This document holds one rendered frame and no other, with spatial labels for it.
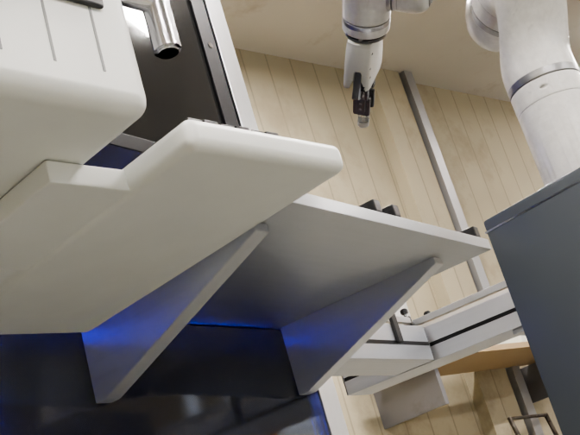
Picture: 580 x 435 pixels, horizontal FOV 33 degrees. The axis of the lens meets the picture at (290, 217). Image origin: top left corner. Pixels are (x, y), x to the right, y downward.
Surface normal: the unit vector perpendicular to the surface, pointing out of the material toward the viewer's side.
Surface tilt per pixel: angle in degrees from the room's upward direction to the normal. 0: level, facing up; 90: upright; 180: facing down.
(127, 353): 90
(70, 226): 180
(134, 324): 90
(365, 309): 90
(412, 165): 90
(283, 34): 180
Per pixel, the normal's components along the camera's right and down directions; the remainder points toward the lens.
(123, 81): 0.68, -0.43
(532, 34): -0.14, 0.05
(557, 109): -0.29, -0.26
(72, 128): 0.27, 0.90
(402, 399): -0.73, -0.04
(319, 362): -0.58, -0.12
